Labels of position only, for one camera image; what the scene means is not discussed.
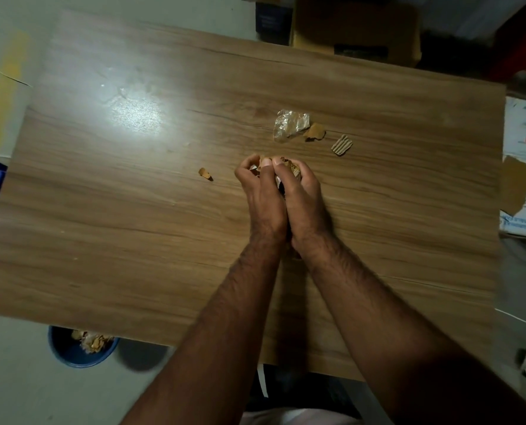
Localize heap of scraps in bin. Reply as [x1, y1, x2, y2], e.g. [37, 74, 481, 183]
[71, 330, 115, 354]

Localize thin dark wire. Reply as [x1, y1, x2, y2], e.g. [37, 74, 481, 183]
[0, 59, 34, 89]

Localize person's right forearm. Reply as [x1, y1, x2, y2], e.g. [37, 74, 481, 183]
[291, 232, 526, 425]

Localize blue round bin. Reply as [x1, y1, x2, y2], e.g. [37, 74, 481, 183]
[48, 325, 121, 369]

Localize flat brown cardboard scrap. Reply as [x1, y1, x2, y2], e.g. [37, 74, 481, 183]
[302, 123, 327, 142]

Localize crumpled clear plastic wrapper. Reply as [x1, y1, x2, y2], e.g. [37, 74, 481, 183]
[273, 109, 312, 143]

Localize person's right hand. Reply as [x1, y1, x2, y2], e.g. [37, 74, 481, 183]
[272, 156, 335, 258]

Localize person's left hand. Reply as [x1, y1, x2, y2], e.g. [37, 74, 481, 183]
[234, 153, 289, 245]

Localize white cable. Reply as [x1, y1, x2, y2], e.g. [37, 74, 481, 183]
[494, 307, 526, 336]

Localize person's left forearm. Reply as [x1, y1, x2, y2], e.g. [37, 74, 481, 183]
[120, 233, 289, 425]

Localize corrugated cardboard piece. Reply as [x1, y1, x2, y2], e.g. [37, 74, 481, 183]
[330, 134, 354, 156]

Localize white torn cardboard box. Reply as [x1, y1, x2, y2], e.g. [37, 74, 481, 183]
[498, 96, 526, 239]

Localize bundle of brown cardboard scraps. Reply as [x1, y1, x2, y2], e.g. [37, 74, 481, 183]
[249, 156, 302, 191]

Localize red object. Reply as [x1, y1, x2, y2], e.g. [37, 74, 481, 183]
[486, 15, 526, 84]

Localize yellow cardboard box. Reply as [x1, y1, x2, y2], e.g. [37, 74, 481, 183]
[289, 0, 423, 68]

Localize person's dark shorts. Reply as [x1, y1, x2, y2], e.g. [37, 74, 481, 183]
[244, 365, 363, 420]

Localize dark blue box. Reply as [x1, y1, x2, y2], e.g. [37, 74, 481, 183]
[254, 1, 294, 45]

